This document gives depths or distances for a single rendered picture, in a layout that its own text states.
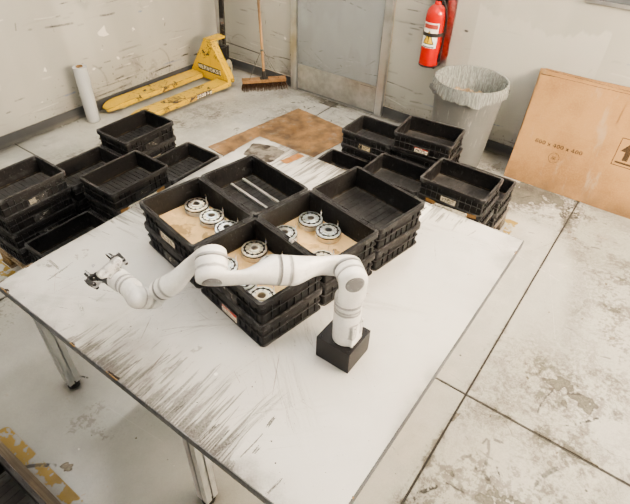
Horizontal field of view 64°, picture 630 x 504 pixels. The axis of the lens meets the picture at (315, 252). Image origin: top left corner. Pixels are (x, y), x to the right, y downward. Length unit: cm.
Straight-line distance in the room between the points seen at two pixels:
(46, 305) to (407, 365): 137
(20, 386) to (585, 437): 270
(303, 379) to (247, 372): 19
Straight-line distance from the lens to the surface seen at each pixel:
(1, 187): 342
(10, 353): 310
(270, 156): 289
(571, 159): 430
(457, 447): 254
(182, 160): 357
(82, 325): 207
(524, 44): 440
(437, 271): 221
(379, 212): 227
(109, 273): 178
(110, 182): 323
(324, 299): 196
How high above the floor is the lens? 214
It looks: 40 degrees down
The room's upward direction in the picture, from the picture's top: 2 degrees clockwise
